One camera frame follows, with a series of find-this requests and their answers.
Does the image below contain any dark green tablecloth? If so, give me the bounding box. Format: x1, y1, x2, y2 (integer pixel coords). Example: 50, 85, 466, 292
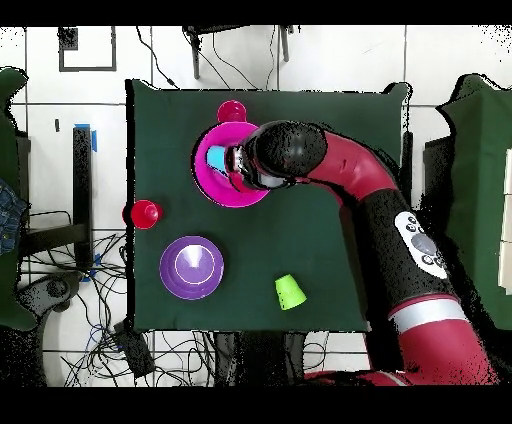
124, 77, 413, 333

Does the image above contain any blue tape strip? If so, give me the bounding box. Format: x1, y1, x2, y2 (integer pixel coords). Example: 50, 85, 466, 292
74, 122, 98, 154

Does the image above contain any black office chair base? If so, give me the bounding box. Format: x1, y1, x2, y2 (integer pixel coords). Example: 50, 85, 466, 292
17, 270, 83, 315

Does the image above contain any grey square floor frame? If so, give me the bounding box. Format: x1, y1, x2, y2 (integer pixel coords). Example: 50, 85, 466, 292
58, 26, 118, 73

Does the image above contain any black power strip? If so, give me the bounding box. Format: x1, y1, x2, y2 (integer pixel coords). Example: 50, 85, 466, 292
112, 322, 156, 379

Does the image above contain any white box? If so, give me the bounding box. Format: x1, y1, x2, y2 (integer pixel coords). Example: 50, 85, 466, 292
497, 147, 512, 295

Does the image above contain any purple bowl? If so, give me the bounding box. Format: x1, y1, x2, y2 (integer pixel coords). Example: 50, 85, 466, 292
159, 235, 225, 301

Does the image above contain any green cup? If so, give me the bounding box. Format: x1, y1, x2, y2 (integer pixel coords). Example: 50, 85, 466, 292
274, 273, 308, 312

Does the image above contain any green cloth covered table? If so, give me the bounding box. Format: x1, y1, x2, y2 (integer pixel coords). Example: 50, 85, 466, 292
0, 64, 39, 331
435, 73, 512, 331

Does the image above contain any crimson pink cup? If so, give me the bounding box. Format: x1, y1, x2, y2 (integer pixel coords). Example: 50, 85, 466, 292
216, 99, 248, 124

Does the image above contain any black metal bar stand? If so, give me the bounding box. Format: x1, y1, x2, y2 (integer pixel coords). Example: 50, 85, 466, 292
19, 126, 94, 271

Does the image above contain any blue cup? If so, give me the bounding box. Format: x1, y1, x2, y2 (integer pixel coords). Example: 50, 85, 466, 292
205, 145, 229, 177

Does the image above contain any tangle of black cables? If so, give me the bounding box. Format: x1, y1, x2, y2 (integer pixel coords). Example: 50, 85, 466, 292
19, 209, 225, 387

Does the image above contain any black cable with plug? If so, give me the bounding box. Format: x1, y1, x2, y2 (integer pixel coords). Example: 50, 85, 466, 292
134, 25, 180, 89

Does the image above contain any blue denim fabric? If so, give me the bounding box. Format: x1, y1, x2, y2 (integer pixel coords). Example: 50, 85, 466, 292
0, 178, 28, 256

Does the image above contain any red cup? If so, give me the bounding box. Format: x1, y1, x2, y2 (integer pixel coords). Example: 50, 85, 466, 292
121, 199, 164, 231

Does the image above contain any dark metal legged stand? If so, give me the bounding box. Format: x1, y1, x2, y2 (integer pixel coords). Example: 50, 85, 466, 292
181, 24, 295, 80

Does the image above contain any large magenta bowl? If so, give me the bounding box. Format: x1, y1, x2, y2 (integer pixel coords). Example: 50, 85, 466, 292
191, 121, 271, 209

